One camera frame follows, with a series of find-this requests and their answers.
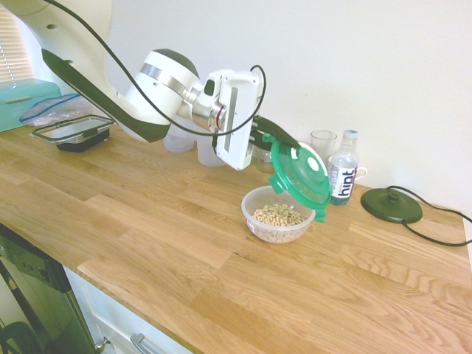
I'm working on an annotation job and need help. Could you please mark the window blinds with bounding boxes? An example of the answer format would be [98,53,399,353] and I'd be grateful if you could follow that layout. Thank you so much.
[0,7,34,84]

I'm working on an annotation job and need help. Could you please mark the cereal rings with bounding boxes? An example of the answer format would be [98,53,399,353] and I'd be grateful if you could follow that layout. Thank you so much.
[251,202,306,226]

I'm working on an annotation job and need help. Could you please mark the black kettle base cable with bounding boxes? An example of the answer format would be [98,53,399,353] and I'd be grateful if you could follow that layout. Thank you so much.
[390,185,472,247]

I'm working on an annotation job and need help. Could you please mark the clear drinking glass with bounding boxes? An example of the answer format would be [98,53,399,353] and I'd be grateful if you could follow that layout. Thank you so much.
[310,130,339,163]

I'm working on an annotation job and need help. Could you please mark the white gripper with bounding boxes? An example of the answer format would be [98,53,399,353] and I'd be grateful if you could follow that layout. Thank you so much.
[214,69,302,171]

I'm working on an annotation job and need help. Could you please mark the teal bread box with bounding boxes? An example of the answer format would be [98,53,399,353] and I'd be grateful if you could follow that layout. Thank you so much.
[0,79,71,133]

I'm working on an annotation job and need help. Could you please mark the green round container lid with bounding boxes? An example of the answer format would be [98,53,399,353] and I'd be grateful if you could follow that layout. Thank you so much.
[267,133,332,224]

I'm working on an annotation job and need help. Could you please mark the clear zip bag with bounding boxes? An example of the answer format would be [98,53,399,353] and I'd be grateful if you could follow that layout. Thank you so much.
[18,92,93,128]

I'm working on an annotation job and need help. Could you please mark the hint water bottle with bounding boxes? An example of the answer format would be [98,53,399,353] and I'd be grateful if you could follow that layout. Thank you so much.
[327,128,361,207]

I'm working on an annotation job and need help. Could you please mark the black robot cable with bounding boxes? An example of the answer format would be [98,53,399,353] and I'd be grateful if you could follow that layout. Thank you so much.
[44,0,267,148]

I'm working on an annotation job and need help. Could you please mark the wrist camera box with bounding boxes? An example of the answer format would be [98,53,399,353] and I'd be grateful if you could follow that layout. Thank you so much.
[201,72,224,108]

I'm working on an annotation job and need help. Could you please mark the silver drawer handle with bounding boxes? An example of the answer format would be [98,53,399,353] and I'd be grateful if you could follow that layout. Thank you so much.
[129,333,163,354]

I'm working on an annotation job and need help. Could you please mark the black dishwasher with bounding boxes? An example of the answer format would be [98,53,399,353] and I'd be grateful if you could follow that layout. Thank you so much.
[0,223,95,354]

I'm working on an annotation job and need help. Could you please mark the clear round food container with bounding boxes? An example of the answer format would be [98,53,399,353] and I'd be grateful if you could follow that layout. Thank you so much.
[241,185,316,245]

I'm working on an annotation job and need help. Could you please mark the white plastic cups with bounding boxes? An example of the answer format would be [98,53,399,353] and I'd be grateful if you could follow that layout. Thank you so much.
[197,134,226,169]

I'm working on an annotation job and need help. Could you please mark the dark round kettle base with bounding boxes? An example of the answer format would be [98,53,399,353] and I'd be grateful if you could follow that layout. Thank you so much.
[360,186,423,225]

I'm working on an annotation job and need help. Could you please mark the rectangular container with clip lid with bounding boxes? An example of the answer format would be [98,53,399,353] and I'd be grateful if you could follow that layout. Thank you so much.
[31,114,114,153]

